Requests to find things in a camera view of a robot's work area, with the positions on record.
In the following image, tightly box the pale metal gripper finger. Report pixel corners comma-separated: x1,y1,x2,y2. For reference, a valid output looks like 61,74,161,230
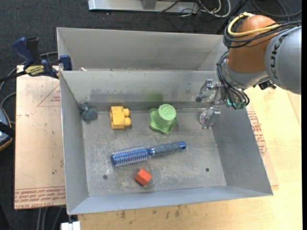
195,79,219,103
200,106,222,130

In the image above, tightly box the green star-based toy cup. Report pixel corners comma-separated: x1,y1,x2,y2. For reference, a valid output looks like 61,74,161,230
148,103,178,135

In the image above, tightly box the grey metal bin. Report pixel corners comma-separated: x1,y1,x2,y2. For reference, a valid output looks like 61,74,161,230
56,27,274,216

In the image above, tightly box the blue round hairbrush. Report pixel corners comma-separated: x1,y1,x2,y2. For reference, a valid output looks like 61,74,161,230
110,140,187,169

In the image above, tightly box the orange-red cube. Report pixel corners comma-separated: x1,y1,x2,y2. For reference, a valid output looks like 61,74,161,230
134,168,153,186

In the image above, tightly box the yellow toy building block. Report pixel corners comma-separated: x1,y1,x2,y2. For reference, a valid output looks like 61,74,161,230
109,105,132,130

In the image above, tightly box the dark grey-blue toy lump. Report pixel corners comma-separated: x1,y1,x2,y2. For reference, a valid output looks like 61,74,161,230
79,101,99,123

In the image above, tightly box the brown cardboard board, red print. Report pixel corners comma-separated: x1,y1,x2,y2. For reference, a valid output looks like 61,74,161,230
14,65,280,210

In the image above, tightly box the black cylinder on white bracket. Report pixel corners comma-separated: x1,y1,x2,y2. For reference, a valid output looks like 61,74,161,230
258,80,277,90

